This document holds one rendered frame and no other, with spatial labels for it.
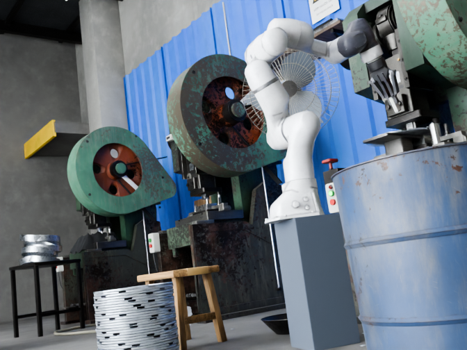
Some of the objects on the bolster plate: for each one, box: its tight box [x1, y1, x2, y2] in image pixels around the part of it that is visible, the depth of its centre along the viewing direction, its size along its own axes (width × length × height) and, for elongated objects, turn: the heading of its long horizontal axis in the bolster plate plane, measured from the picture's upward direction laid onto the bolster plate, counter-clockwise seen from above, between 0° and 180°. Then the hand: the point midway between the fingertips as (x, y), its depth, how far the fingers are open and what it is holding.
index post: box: [429, 122, 441, 145], centre depth 228 cm, size 3×3×10 cm
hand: (395, 103), depth 229 cm, fingers closed
